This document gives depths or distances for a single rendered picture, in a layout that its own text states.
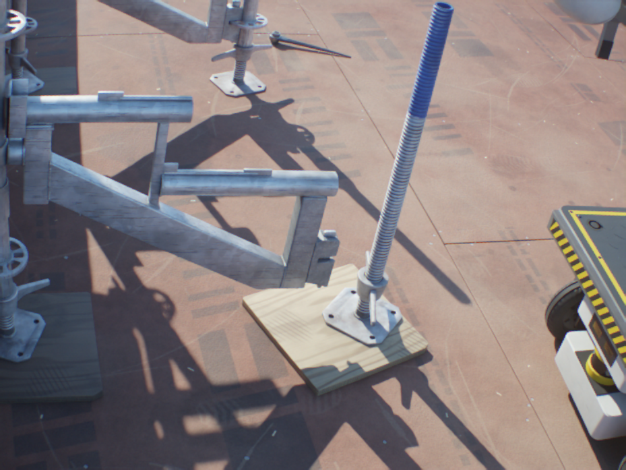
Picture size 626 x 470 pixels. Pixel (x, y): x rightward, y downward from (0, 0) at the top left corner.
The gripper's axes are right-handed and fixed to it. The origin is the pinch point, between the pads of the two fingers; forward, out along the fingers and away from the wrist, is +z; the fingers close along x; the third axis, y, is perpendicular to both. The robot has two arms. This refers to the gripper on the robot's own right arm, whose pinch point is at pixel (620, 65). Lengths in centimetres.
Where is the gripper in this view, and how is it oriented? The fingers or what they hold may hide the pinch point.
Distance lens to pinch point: 156.4
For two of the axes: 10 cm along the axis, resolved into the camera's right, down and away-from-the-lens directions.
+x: -2.0, -6.3, 7.5
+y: 9.6, 0.1, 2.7
